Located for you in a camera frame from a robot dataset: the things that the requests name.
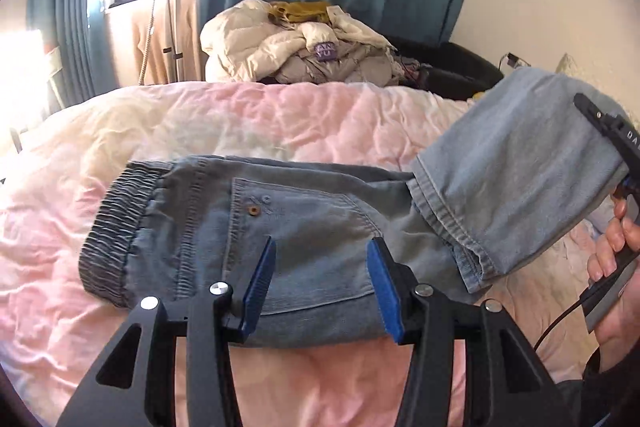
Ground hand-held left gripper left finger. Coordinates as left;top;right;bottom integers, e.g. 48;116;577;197
55;235;278;427

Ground metal clothes rack stand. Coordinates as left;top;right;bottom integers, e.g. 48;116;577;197
149;0;197;84

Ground pink quilt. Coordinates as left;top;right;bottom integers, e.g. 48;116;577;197
0;79;640;427

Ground cream down jacket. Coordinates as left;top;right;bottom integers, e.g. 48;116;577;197
200;0;397;84

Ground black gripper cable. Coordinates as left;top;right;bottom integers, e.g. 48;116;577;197
531;283;597;352

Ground person's right forearm black sleeve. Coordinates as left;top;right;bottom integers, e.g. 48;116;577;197
554;347;640;427

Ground person's right hand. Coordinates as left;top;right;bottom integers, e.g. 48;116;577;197
586;196;640;359

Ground mustard yellow garment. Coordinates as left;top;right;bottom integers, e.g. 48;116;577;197
267;1;334;26

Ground blue denim jeans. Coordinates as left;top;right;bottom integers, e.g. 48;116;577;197
79;67;632;349

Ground white chair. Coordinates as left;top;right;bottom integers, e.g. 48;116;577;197
0;31;67;155

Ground black sofa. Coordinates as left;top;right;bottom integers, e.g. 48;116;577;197
389;36;505;102

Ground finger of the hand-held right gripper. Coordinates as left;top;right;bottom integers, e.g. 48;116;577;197
612;178;640;198
574;93;622;134

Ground white textured pillow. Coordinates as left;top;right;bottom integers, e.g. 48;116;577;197
555;53;592;78

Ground beige hanging cloth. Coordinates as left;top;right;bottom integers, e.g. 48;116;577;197
130;0;207;86

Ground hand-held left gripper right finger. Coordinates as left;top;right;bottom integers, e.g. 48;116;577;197
366;237;567;427

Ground grey garment with purple label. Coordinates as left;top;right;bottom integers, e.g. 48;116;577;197
272;22;402;86

